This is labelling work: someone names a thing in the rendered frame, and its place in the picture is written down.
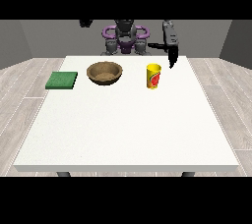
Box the brown wooden bowl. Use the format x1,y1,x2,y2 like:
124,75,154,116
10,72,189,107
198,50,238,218
86,61,124,86

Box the green square pad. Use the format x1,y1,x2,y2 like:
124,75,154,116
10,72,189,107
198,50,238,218
44,71,79,90

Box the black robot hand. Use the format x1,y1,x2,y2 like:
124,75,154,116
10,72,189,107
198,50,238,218
147,41,180,70
79,20,94,28

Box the grey robot trunk purple rings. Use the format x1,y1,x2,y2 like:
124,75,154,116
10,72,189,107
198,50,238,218
100,20,152,56

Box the yellow cup with melon print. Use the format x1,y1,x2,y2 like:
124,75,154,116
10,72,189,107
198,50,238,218
146,63,162,90

